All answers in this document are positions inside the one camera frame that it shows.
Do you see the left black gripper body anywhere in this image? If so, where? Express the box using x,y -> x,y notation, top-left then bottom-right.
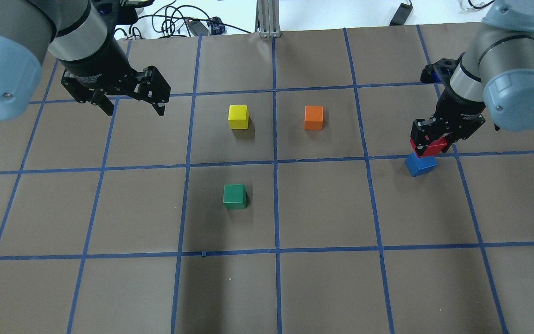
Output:
58,34 -> 137,98

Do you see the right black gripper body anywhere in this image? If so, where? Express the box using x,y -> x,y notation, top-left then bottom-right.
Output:
431,90 -> 486,139

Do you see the red wooden block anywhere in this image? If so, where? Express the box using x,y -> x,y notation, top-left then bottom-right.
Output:
409,137 -> 449,158

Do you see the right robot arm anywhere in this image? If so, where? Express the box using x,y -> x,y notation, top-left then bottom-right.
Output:
410,0 -> 534,158

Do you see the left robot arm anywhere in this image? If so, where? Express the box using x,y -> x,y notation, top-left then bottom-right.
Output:
0,0 -> 171,121

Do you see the blue wooden block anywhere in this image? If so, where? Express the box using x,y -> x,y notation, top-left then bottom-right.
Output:
405,153 -> 438,177

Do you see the yellow wooden block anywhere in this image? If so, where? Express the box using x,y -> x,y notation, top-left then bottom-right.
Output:
228,104 -> 250,130

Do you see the orange wooden block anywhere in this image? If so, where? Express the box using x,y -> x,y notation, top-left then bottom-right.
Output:
304,105 -> 324,131

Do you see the green wooden block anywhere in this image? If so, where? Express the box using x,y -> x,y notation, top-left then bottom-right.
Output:
223,184 -> 248,211

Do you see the black power adapter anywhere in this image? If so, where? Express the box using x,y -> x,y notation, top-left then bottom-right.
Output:
185,19 -> 210,36

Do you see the black device on floor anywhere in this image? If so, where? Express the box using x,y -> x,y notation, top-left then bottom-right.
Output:
389,3 -> 413,26

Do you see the black cable bundle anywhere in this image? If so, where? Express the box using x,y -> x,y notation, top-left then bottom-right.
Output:
114,4 -> 254,40

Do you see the aluminium frame post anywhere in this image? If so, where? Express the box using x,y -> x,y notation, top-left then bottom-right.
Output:
255,0 -> 281,38

